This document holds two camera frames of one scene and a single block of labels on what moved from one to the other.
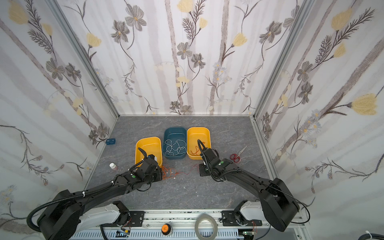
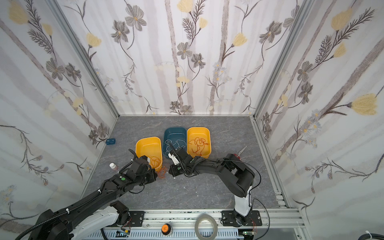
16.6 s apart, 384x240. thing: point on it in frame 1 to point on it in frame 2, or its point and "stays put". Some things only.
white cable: x=175 y=147 stays put
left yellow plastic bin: x=152 y=145 stays put
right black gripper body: x=204 y=169 to x=177 y=155
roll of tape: x=208 y=217 stays put
